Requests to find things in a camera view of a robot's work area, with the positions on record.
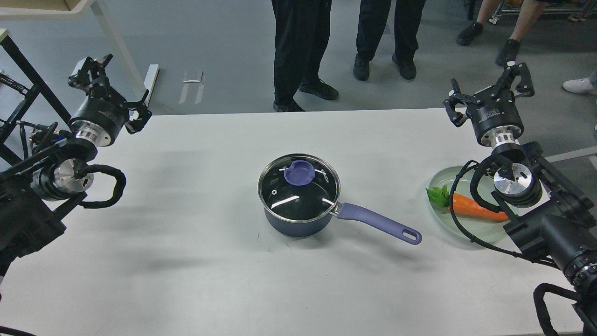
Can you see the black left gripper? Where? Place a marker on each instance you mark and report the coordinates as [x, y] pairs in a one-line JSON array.
[[101, 108]]

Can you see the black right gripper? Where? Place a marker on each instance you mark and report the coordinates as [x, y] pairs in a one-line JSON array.
[[495, 116]]

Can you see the glass lid with purple knob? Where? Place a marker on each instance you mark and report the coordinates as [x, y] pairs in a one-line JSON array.
[[298, 188]]

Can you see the blue saucepan with purple handle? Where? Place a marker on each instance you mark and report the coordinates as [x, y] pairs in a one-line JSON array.
[[346, 211]]

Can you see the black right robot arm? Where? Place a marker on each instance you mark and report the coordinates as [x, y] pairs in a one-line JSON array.
[[549, 217]]

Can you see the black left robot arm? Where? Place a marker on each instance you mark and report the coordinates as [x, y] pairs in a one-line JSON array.
[[56, 174]]

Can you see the white sneaker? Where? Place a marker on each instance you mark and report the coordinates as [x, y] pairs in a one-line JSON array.
[[586, 85]]

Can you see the orange toy carrot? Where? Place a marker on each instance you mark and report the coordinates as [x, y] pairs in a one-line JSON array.
[[462, 205]]

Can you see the light green plate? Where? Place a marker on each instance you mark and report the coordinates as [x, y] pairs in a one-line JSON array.
[[488, 230]]

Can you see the white desk with leg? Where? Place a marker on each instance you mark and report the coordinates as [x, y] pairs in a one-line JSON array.
[[87, 21]]

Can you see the black metal frame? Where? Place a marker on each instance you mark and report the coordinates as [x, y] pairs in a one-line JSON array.
[[39, 87]]

